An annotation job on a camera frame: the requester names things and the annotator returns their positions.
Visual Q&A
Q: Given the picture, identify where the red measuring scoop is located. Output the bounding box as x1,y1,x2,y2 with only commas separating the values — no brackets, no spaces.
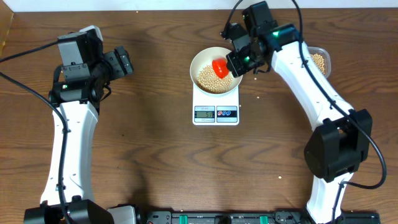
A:
211,58,229,79

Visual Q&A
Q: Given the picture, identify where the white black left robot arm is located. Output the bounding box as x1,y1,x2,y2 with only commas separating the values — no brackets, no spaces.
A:
24,26,136,223

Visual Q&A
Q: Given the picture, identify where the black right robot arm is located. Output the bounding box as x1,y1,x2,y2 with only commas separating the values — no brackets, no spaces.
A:
221,1,373,223

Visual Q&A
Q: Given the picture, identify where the soybeans pile in bowl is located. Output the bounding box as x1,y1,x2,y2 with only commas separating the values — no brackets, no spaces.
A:
197,65,233,94

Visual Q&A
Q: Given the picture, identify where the cream round bowl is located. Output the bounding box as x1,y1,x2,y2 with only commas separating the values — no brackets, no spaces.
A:
190,47,243,96

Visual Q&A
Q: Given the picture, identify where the white digital kitchen scale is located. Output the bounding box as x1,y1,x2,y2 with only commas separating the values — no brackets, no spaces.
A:
192,82,240,126

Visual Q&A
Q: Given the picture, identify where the tan soybeans pile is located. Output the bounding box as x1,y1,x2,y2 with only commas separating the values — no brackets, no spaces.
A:
311,54,326,75

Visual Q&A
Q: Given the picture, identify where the clear plastic container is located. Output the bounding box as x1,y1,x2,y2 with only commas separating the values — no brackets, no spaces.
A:
308,47,331,78

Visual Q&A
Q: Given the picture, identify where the black left camera cable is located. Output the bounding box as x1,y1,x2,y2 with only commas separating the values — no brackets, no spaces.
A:
0,40,72,224

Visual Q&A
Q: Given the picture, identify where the black camera cable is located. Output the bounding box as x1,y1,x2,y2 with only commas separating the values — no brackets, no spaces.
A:
226,0,388,224
0,40,72,224

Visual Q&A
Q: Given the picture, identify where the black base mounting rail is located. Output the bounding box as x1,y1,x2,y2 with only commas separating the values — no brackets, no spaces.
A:
107,203,382,224

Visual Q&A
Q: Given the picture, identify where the black right camera cable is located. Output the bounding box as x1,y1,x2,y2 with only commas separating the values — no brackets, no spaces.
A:
226,0,388,224

